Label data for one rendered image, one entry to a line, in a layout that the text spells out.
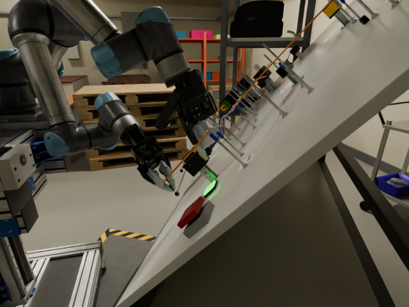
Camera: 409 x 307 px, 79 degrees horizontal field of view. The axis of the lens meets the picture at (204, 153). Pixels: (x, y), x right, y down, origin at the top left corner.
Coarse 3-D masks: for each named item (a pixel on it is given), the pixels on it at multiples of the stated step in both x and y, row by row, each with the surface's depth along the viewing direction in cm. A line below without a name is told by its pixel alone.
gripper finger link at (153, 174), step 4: (148, 172) 71; (152, 172) 69; (156, 172) 71; (152, 176) 71; (156, 176) 67; (156, 180) 70; (160, 180) 67; (156, 184) 70; (160, 184) 69; (164, 184) 70; (164, 188) 70; (168, 188) 70
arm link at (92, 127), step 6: (90, 126) 78; (96, 126) 78; (90, 132) 76; (96, 132) 77; (102, 132) 78; (108, 132) 78; (96, 138) 77; (102, 138) 78; (108, 138) 80; (114, 138) 81; (96, 144) 78; (102, 144) 80; (108, 144) 82; (114, 144) 84
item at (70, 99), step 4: (68, 96) 415; (36, 100) 382; (68, 100) 382; (72, 100) 382; (72, 104) 360; (72, 108) 382; (76, 108) 401; (72, 112) 380; (76, 112) 399; (76, 116) 397; (76, 120) 396; (80, 124) 439
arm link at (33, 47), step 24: (24, 0) 71; (24, 24) 70; (48, 24) 75; (24, 48) 70; (48, 72) 72; (48, 96) 71; (48, 120) 71; (72, 120) 74; (48, 144) 70; (72, 144) 72
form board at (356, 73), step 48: (384, 0) 60; (336, 48) 65; (384, 48) 36; (288, 96) 69; (336, 96) 37; (384, 96) 27; (240, 144) 76; (288, 144) 39; (336, 144) 30; (192, 192) 83; (240, 192) 41; (192, 240) 43; (144, 288) 48
